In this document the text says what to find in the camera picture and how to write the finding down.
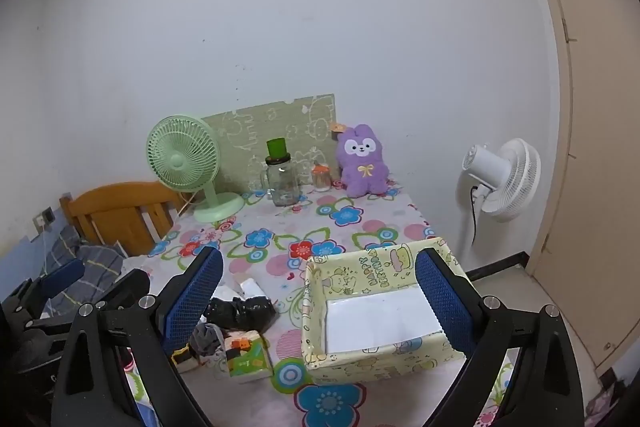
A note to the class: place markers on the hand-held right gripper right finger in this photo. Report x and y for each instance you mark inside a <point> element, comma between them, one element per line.
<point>440,297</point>

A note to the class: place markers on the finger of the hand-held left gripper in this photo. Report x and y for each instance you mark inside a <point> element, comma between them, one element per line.
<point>132,284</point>
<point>62,279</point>

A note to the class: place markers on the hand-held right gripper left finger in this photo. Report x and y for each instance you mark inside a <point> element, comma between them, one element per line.
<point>195,297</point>

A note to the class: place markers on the black plastic bag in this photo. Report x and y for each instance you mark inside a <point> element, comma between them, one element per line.
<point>245,312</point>

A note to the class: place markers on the yellow printed storage box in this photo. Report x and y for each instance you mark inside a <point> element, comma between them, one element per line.
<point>350,272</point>

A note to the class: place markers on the grey plaid pillow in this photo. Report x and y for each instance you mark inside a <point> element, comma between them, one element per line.
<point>85,262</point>

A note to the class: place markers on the grey cloth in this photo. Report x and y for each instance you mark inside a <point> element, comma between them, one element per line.
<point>207,339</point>

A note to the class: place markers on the white tissue pack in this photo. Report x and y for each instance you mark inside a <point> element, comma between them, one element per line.
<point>252,289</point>

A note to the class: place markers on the yellow and black item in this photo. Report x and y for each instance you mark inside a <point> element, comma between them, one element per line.
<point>182,357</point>

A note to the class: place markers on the wooden bed headboard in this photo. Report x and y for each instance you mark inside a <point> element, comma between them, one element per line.
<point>120,212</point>

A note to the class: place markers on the green printed packet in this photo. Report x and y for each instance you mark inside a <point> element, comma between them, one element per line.
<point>247,354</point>

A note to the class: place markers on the green desk fan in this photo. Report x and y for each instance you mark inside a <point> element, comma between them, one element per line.
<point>182,159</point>

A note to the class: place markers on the white standing fan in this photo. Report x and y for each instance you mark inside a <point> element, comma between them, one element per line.
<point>510,179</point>

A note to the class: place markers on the glass jar with green lid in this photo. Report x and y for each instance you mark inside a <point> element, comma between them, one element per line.
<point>282,187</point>

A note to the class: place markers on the purple plush bunny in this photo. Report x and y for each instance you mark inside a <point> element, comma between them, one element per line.
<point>362,167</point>

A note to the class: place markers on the small jar with orange lid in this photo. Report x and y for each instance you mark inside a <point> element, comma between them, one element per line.
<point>321,179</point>

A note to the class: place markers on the green printed board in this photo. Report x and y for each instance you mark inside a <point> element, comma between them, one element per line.
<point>280,122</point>

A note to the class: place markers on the pink printed bag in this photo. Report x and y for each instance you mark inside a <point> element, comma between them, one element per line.
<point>602,404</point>

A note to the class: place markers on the beige door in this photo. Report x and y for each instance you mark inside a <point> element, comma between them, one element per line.
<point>595,157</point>

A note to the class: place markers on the wall socket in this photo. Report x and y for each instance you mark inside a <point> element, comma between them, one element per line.
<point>44,218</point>

